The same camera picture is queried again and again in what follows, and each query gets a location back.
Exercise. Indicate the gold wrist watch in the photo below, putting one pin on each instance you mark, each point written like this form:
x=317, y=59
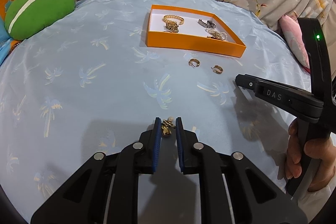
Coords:
x=173, y=28

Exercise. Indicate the light blue palm bedsheet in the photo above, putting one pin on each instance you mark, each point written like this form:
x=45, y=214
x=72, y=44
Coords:
x=89, y=83

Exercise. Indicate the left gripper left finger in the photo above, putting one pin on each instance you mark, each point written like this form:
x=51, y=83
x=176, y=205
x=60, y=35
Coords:
x=105, y=188

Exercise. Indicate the gold cuff bangle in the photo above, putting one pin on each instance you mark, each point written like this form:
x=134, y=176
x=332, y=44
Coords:
x=173, y=20

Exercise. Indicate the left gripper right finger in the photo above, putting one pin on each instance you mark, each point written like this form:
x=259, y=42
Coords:
x=232, y=189

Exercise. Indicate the orange jewelry box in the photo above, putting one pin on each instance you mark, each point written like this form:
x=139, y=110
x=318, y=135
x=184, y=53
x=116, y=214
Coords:
x=191, y=36

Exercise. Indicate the silver wrist watch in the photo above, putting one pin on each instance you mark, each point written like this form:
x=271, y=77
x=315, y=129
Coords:
x=208, y=24

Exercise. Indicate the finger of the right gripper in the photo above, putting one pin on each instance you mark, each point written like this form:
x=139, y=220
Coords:
x=296, y=101

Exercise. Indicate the right hand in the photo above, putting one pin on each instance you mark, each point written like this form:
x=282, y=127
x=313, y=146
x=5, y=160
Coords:
x=310, y=158

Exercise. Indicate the gold pearl drop earring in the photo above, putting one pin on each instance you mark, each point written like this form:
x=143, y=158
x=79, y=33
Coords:
x=167, y=126

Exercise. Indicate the pink floral pillow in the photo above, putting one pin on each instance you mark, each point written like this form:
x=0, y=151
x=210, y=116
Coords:
x=293, y=36

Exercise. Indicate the gold hoop earring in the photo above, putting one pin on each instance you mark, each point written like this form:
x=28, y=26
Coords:
x=194, y=63
x=217, y=69

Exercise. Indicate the green plush cushion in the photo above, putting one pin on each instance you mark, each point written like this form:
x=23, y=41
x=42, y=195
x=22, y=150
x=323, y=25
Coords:
x=25, y=18

